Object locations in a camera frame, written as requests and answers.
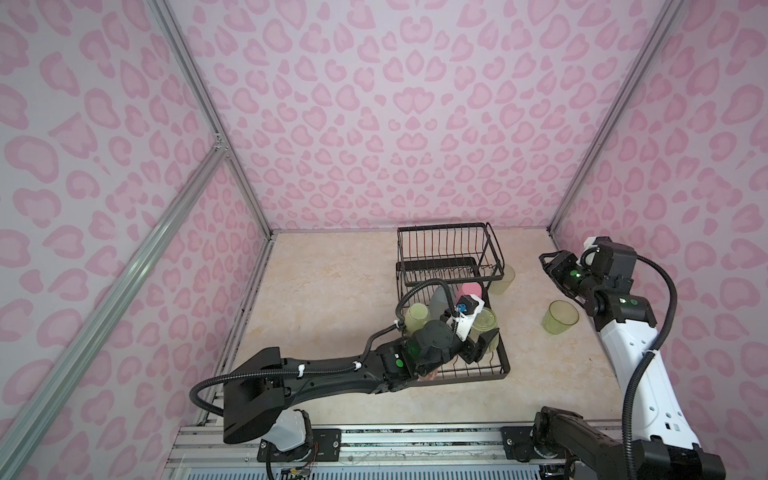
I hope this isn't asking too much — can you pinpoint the bright green clear cup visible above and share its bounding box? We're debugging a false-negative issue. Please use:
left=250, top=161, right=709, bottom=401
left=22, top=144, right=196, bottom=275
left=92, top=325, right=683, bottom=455
left=469, top=307, right=500, bottom=353

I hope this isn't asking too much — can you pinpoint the pink plastic cup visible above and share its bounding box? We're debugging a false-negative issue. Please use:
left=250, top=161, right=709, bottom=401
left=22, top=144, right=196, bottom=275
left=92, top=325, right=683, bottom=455
left=460, top=282, right=483, bottom=298

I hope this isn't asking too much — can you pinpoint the light green ceramic mug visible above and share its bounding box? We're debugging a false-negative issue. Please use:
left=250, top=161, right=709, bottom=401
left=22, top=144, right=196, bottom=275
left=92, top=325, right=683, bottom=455
left=404, top=303, right=431, bottom=336

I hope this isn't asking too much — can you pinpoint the frosted teal textured cup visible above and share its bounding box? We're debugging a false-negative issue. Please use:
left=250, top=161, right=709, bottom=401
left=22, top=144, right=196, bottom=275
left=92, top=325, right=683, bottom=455
left=428, top=286, right=454, bottom=322

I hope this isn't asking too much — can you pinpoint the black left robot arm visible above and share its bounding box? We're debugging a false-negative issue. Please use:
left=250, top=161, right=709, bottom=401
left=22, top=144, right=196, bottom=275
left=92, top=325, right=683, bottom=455
left=223, top=321, right=499, bottom=444

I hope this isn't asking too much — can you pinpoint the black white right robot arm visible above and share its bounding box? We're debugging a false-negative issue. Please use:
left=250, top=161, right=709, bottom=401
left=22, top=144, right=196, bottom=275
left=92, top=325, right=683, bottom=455
left=531, top=236, right=726, bottom=479

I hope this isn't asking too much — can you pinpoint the clear green plastic cup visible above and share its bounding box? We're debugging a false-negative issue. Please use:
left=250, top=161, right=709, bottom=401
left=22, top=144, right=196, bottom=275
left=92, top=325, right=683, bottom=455
left=541, top=300, right=580, bottom=335

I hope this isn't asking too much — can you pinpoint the frosted pale green textured cup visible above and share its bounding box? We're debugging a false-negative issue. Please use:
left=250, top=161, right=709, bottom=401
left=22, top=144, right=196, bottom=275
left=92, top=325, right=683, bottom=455
left=488, top=265, right=516, bottom=296

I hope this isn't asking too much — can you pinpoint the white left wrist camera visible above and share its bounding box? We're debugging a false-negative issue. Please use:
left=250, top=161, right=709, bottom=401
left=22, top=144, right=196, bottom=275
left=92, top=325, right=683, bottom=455
left=451, top=294, right=485, bottom=341

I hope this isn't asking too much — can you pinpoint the black wire dish rack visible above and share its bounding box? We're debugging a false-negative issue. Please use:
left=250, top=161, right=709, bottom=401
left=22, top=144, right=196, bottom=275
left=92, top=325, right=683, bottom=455
left=395, top=222, right=513, bottom=386

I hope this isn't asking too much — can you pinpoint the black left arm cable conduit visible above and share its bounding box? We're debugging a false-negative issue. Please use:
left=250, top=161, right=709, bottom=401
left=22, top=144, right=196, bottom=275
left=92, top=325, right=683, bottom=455
left=188, top=278, right=460, bottom=418

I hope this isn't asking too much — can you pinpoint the aluminium corner frame post right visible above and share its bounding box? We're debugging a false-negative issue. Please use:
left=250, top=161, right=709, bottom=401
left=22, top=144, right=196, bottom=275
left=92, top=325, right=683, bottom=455
left=547, top=0, right=687, bottom=244

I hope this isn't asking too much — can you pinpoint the aluminium corner frame post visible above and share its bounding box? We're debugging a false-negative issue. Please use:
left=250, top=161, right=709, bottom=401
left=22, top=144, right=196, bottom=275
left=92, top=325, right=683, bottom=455
left=146, top=0, right=273, bottom=238
left=547, top=0, right=687, bottom=244

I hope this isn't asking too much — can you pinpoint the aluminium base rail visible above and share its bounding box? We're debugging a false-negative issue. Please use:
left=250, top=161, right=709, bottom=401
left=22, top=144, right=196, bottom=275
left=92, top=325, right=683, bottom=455
left=161, top=422, right=598, bottom=479

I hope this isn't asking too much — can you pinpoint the aluminium diagonal frame bar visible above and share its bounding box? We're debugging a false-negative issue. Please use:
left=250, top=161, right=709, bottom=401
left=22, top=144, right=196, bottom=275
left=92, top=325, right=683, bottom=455
left=1, top=145, right=227, bottom=479

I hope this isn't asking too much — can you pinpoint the aluminium corner frame post left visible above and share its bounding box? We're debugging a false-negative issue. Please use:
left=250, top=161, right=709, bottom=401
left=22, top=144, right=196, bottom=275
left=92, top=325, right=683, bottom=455
left=146, top=0, right=273, bottom=238

